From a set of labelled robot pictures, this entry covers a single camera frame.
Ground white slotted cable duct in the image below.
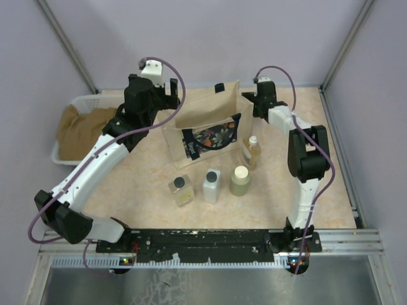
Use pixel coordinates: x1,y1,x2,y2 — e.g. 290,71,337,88
50,254,308,270

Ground cream canvas tote bag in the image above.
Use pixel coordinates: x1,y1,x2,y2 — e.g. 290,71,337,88
162,81,254,169

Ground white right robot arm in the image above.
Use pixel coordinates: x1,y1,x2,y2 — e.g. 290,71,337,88
242,77,330,253

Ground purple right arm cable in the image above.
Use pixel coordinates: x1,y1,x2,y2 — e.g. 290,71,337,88
254,65,336,276

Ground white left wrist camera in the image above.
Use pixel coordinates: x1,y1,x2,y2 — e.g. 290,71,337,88
139,58,165,87

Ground white square bottle black cap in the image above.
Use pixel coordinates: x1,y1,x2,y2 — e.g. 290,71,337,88
202,168,221,204

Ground olive green bottle cream cap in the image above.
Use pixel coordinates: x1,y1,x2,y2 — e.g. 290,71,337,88
230,166,251,196

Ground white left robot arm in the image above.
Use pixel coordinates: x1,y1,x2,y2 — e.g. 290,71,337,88
33,74,186,252

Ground aluminium frame rail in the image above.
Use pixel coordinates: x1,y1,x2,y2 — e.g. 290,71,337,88
34,0,100,94
319,0,376,92

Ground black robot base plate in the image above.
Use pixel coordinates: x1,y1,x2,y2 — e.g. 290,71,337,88
96,228,322,273

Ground aluminium front frame rails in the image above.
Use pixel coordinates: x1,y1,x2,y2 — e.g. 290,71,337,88
39,229,384,255

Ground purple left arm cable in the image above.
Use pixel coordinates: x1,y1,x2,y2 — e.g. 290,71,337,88
27,57,186,276

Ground white plastic basket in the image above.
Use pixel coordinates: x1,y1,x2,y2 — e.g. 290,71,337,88
50,93,124,166

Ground aluminium frame rail left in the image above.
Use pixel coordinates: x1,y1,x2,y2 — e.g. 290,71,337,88
34,0,100,94

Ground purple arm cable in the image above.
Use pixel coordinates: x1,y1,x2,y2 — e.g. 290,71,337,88
27,57,186,276
254,65,336,276

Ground clear square bottle black cap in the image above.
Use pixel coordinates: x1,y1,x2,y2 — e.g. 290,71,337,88
168,175,195,207

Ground amber liquid clear bottle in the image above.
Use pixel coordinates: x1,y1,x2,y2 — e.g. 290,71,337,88
242,135,261,171

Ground brown cloth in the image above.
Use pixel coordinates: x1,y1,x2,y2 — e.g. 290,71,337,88
57,105,116,161

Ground aluminium frame rail right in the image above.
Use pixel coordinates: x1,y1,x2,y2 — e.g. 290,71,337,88
319,0,376,92

